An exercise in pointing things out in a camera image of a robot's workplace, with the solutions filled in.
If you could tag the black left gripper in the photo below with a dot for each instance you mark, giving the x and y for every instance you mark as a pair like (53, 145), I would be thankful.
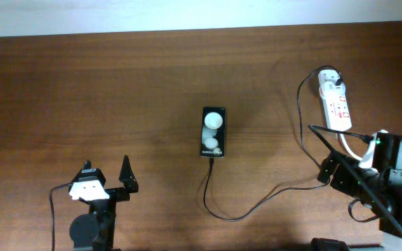
(129, 182)

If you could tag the white charger plug adapter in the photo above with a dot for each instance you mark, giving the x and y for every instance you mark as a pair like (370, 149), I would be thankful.
(330, 79)

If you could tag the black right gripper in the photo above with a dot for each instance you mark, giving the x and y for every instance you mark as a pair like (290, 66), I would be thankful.
(328, 165)

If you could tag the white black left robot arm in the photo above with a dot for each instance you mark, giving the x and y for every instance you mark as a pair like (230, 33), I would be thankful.
(94, 231)

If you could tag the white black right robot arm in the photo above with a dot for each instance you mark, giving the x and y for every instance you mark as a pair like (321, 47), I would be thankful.
(375, 181)

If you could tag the white power strip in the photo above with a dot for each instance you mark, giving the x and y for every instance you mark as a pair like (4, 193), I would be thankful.
(335, 105)

